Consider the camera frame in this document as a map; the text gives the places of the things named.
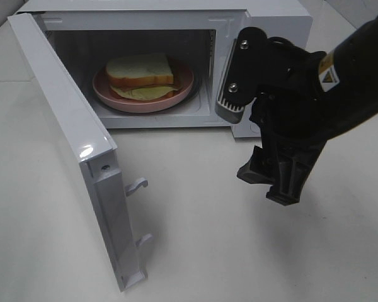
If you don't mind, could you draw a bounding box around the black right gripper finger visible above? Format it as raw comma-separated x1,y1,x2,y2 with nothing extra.
266,148,312,205
237,145,275,185

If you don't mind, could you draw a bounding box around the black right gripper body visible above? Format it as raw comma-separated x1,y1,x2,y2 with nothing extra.
248,36,326,150

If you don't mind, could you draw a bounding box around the pink round plate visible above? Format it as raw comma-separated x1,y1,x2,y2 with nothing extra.
92,60,195,113

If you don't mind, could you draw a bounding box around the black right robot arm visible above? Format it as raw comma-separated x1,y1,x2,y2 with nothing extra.
237,16,378,205

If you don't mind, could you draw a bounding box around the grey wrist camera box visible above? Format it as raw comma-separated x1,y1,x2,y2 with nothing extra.
215,27,267,124

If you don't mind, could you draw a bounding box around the sandwich with lettuce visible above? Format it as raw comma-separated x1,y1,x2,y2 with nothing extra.
105,53,178,100

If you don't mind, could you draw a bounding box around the white microwave door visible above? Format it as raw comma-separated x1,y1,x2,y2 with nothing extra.
8,13,153,291

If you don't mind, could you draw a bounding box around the white microwave oven body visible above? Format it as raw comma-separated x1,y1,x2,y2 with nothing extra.
14,1,312,132

